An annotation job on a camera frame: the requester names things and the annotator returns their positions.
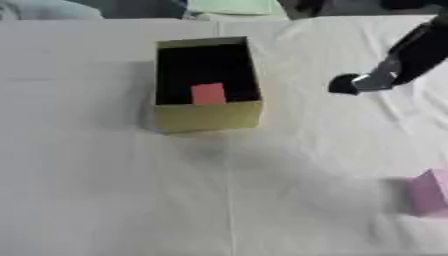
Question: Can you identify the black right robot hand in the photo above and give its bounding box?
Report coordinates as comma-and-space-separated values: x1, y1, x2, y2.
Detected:
327, 13, 448, 96

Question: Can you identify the tan cardboard box black inside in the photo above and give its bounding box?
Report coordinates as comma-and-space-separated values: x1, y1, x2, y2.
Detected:
152, 35, 265, 134

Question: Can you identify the pink rectangular block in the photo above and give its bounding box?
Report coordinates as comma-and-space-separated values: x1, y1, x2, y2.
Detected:
404, 168, 448, 218

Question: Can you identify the red rectangular block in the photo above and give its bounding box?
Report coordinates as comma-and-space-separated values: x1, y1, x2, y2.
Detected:
189, 82, 228, 106

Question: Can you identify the pale blue bag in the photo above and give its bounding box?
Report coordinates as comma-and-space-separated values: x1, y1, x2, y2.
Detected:
0, 0, 105, 21

